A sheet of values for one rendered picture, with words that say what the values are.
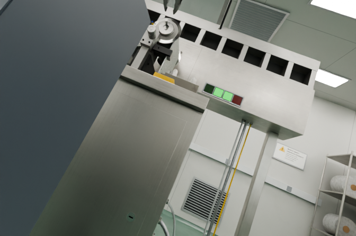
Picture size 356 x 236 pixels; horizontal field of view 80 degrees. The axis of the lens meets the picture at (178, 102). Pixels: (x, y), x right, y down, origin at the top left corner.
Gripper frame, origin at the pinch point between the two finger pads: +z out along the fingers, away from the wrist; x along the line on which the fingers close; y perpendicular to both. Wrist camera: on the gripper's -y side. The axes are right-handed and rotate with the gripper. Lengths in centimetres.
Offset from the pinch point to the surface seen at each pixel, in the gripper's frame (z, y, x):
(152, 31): 8.4, -11.2, 1.9
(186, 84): 22.0, -19.6, -21.2
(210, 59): 26.5, 31.9, -23.4
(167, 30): 8.6, -1.6, -1.7
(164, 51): 15.8, -10.0, -5.1
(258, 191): 79, -6, -81
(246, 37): 11, 51, -40
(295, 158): 191, 197, -199
